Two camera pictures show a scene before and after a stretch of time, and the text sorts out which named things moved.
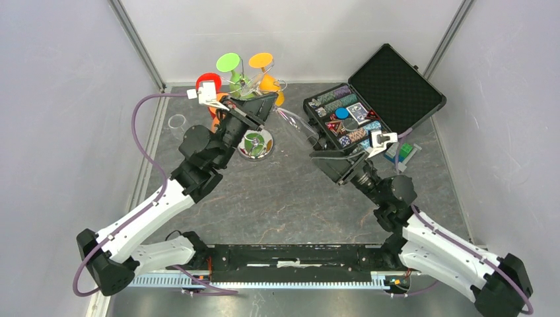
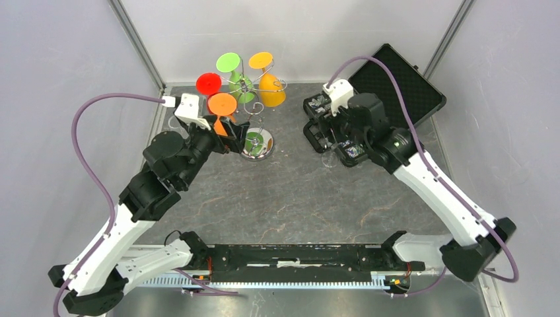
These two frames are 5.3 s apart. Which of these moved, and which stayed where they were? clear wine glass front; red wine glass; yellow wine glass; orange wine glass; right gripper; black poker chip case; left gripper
Moved: left gripper; right gripper
Stayed: red wine glass; yellow wine glass; clear wine glass front; black poker chip case; orange wine glass
